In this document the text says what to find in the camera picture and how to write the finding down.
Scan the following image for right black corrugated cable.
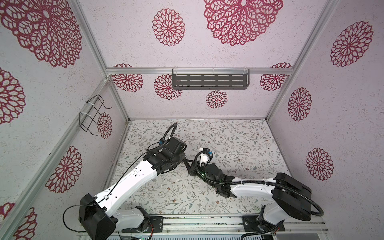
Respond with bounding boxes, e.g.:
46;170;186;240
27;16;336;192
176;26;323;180
193;150;325;217

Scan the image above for dark metal wall shelf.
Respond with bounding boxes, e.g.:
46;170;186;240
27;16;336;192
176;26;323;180
171;69;250;90

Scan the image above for black wire wall rack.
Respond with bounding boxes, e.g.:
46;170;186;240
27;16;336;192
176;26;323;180
78;95;113;139

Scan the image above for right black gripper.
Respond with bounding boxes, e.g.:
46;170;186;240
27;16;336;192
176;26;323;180
184;158;218;191

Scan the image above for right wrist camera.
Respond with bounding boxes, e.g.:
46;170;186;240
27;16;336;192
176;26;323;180
200;148;213;167

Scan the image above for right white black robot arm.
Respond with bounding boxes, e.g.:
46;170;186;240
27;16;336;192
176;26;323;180
184;160;316;233

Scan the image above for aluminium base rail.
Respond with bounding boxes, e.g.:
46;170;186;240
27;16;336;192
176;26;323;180
115;214;331;240

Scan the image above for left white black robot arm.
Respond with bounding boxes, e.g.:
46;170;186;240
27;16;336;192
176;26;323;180
79;137;187;240

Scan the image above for left thin black cable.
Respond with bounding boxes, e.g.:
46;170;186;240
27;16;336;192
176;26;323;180
62;122;178;233

